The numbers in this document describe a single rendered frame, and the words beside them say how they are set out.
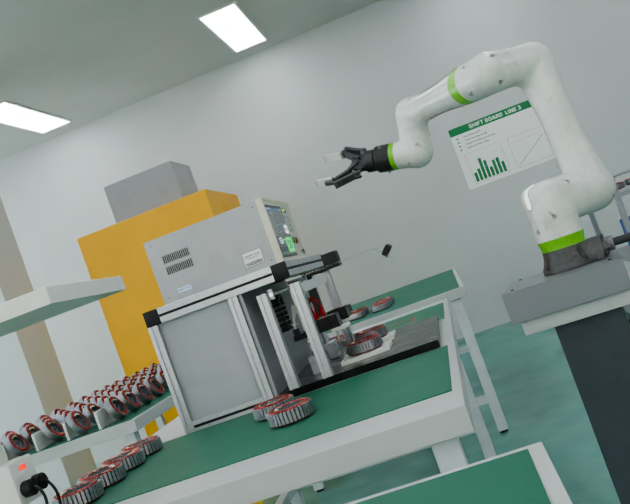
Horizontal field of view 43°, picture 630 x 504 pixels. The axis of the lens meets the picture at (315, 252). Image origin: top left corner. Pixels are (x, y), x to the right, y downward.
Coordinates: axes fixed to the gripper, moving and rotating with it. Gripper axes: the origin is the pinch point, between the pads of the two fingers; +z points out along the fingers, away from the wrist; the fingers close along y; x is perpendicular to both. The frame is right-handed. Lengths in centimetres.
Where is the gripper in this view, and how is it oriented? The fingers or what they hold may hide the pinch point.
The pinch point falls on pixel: (323, 170)
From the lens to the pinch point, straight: 281.3
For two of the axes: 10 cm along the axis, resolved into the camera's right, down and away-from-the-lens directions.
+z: -8.9, 1.4, 4.3
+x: -4.0, -6.9, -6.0
